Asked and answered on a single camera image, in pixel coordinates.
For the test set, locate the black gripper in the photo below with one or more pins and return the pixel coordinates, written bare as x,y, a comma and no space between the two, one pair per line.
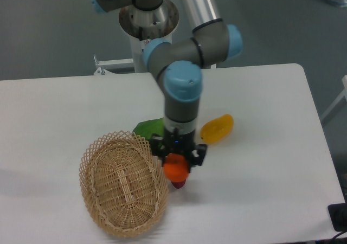
182,144

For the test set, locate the orange fruit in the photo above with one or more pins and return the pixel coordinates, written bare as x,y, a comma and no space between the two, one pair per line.
176,167

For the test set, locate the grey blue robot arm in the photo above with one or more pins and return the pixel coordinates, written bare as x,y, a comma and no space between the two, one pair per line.
177,68

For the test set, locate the woven wicker basket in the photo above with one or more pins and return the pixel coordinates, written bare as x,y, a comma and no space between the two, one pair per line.
123,185

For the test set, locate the purple sweet potato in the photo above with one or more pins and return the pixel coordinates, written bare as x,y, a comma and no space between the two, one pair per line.
178,185

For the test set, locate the green bok choy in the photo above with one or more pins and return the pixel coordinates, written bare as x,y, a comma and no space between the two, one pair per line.
148,128

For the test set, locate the yellow mango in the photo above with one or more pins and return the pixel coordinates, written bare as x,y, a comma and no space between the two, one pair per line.
217,129

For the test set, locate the black device at table corner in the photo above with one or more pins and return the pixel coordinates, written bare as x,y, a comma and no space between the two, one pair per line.
337,214

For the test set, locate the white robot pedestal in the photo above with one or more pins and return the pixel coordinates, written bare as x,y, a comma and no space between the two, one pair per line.
137,47

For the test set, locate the white left base bracket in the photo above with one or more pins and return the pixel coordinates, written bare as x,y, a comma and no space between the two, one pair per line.
121,66

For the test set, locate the white frame at right edge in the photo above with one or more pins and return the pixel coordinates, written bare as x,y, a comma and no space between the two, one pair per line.
338,103

